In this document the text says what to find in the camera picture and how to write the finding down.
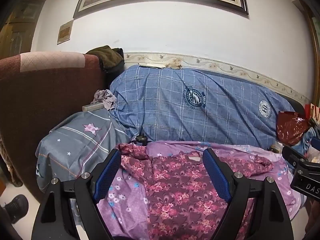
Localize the wooden frame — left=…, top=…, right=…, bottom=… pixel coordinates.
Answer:
left=297, top=0, right=320, bottom=100

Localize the small framed picture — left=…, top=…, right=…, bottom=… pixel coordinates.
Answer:
left=57, top=19, right=74, bottom=45

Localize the blue plaid quilt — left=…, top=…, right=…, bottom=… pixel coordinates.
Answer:
left=109, top=64, right=295, bottom=149

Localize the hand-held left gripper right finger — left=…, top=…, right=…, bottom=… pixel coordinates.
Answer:
left=202, top=147, right=294, bottom=240

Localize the grey star print pillow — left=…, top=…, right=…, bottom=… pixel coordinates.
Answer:
left=35, top=110, right=132, bottom=193

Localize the beige flat box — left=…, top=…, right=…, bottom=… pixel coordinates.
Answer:
left=82, top=104, right=105, bottom=112

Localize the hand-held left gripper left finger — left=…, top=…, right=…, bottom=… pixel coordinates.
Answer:
left=31, top=148, right=122, bottom=240

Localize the wooden door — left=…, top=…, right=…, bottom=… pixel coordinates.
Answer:
left=0, top=0, right=48, bottom=60

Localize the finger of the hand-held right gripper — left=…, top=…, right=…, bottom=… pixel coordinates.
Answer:
left=282, top=145, right=309, bottom=167

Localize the maroon floral garment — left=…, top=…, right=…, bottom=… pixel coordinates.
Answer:
left=119, top=144, right=274, bottom=240

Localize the red paper bag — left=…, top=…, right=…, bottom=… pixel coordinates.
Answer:
left=304, top=102, right=320, bottom=123

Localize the crumpled lilac cloth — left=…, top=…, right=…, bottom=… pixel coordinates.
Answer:
left=91, top=89, right=117, bottom=111

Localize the red plastic bag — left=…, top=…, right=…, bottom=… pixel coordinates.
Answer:
left=276, top=111, right=310, bottom=147

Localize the purple floral bed sheet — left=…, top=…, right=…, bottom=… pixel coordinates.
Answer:
left=96, top=140, right=302, bottom=240

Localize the light blue cloth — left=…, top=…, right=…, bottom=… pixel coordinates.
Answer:
left=299, top=126, right=320, bottom=155

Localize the black shoe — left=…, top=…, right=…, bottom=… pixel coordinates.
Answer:
left=4, top=194, right=29, bottom=224

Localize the pale crumpled packet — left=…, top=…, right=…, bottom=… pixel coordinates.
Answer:
left=306, top=147, right=320, bottom=163

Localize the dark green clothes pile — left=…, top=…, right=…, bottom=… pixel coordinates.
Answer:
left=86, top=45, right=125, bottom=73

